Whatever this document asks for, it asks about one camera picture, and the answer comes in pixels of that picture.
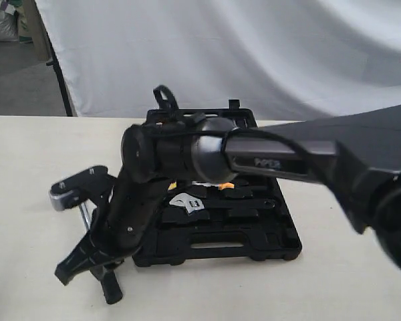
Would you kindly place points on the black backdrop stand pole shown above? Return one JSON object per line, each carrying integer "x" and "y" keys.
{"x": 52, "y": 61}

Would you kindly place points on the black plastic tool case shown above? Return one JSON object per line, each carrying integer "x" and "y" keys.
{"x": 258, "y": 234}

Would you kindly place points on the white backdrop cloth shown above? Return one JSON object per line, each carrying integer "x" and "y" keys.
{"x": 285, "y": 60}

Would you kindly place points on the white sack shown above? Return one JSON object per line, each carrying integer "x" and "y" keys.
{"x": 8, "y": 24}

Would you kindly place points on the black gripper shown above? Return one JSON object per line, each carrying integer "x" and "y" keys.
{"x": 120, "y": 231}

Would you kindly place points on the adjustable wrench black handle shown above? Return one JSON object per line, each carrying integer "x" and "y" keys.
{"x": 191, "y": 204}

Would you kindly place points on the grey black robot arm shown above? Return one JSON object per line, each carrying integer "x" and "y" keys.
{"x": 357, "y": 157}

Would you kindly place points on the orange handled pliers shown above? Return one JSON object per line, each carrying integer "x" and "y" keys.
{"x": 220, "y": 186}

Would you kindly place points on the claw hammer black grip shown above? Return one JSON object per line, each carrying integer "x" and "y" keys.
{"x": 106, "y": 276}

